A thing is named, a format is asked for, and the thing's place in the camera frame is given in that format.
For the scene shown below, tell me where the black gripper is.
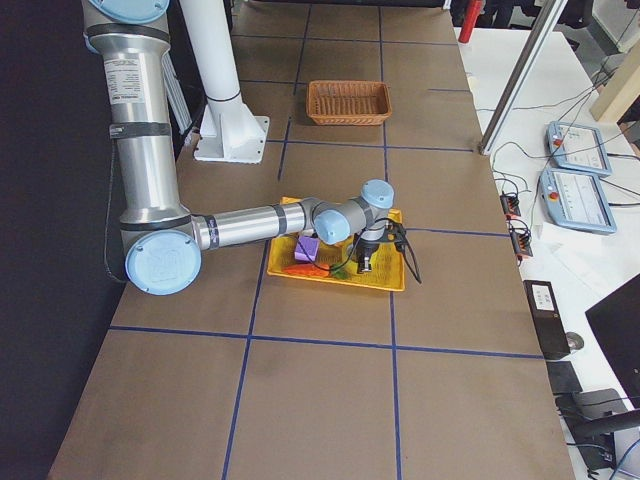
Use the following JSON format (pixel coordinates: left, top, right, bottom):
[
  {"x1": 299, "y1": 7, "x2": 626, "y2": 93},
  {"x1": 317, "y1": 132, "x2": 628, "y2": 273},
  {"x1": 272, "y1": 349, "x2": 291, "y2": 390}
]
[{"x1": 352, "y1": 234, "x2": 383, "y2": 274}]

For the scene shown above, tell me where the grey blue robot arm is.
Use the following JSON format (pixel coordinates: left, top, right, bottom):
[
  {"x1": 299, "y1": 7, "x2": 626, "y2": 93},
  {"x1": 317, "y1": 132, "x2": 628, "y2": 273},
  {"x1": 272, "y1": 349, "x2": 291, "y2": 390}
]
[{"x1": 83, "y1": 1, "x2": 394, "y2": 295}]

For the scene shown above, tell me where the yellow plastic basket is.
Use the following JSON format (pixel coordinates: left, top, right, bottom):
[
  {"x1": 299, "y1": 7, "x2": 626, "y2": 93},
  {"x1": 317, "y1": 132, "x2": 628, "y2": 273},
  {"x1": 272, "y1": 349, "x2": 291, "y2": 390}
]
[{"x1": 267, "y1": 188, "x2": 408, "y2": 292}]

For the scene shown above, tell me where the brown wicker basket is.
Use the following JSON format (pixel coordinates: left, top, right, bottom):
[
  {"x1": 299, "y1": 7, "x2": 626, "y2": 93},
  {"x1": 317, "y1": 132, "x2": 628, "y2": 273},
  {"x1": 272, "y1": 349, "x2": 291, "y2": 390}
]
[{"x1": 306, "y1": 80, "x2": 392, "y2": 126}]

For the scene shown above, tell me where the orange toy carrot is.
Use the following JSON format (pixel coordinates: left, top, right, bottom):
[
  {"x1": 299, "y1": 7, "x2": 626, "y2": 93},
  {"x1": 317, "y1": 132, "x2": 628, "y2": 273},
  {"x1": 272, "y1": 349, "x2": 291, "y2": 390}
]
[{"x1": 283, "y1": 263, "x2": 330, "y2": 278}]

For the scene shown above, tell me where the purple toy block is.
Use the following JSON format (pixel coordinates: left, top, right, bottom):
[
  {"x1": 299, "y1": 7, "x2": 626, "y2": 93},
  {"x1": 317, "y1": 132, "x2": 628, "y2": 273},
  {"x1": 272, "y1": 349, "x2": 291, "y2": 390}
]
[{"x1": 294, "y1": 236, "x2": 320, "y2": 263}]

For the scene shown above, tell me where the orange black connector block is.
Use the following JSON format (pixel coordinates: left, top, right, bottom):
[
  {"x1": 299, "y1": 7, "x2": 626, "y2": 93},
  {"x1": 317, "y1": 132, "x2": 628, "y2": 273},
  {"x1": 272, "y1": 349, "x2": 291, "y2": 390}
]
[{"x1": 500, "y1": 192, "x2": 521, "y2": 220}]

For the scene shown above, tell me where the white mounting pillar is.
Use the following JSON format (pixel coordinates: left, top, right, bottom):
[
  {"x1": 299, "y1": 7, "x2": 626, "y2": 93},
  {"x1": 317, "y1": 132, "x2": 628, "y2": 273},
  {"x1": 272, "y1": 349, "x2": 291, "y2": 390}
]
[{"x1": 180, "y1": 0, "x2": 270, "y2": 164}]

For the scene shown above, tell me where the black power adapter box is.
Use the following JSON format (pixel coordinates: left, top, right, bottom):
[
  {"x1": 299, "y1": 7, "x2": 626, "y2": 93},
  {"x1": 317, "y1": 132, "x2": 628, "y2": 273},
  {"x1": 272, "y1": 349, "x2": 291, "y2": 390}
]
[{"x1": 523, "y1": 280, "x2": 570, "y2": 360}]

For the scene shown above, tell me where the lower blue teach pendant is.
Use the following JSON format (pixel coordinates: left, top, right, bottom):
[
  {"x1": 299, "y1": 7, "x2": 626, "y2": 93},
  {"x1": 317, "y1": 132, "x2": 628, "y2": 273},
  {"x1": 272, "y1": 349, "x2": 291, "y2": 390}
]
[{"x1": 539, "y1": 168, "x2": 617, "y2": 235}]

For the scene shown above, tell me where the blue teach pendant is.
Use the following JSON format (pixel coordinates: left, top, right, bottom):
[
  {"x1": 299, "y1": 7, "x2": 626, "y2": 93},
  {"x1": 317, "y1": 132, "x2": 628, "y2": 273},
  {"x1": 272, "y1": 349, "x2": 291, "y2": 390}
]
[
  {"x1": 539, "y1": 168, "x2": 617, "y2": 235},
  {"x1": 546, "y1": 121, "x2": 612, "y2": 177}
]

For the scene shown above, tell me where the upper blue teach pendant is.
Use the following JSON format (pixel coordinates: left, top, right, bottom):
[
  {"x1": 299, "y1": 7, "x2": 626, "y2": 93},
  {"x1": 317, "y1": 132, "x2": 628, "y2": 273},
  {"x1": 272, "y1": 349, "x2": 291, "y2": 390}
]
[{"x1": 546, "y1": 121, "x2": 612, "y2": 177}]

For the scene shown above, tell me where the black monitor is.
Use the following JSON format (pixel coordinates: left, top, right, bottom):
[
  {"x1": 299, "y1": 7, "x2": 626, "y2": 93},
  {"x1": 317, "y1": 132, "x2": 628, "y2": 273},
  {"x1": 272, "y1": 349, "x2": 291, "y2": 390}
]
[{"x1": 586, "y1": 278, "x2": 640, "y2": 407}]

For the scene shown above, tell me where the red cylinder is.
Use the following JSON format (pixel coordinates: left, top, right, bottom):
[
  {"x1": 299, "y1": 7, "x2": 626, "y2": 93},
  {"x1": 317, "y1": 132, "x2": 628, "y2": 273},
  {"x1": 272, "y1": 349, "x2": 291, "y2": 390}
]
[{"x1": 458, "y1": 0, "x2": 485, "y2": 44}]

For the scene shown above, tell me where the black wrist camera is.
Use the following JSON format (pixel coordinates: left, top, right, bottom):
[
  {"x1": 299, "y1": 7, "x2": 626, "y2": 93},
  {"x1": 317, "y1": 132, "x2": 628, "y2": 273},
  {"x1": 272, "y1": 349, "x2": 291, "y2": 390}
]
[{"x1": 379, "y1": 218, "x2": 408, "y2": 253}]

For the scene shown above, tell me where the aluminium frame post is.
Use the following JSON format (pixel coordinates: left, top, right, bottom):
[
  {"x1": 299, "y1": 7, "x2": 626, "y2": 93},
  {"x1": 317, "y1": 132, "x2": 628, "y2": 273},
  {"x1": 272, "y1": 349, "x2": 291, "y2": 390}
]
[{"x1": 478, "y1": 0, "x2": 567, "y2": 156}]

